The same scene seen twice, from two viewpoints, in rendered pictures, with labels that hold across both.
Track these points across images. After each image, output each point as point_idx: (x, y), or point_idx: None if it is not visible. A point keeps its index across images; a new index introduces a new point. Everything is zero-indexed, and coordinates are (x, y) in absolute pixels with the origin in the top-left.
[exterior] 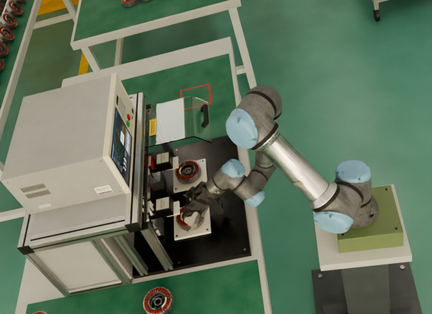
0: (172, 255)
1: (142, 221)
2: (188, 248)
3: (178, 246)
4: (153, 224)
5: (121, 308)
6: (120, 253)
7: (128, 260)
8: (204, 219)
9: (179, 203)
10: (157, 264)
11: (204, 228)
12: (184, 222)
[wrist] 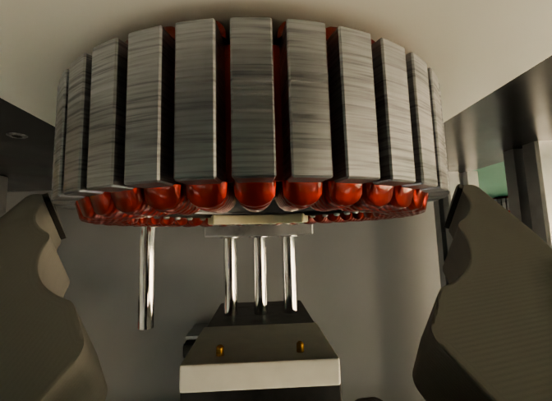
0: (482, 141)
1: (303, 305)
2: (545, 98)
3: (448, 130)
4: (295, 251)
5: (503, 171)
6: (420, 298)
7: (397, 220)
8: (345, 32)
9: (30, 129)
10: (469, 162)
11: (528, 4)
12: (333, 213)
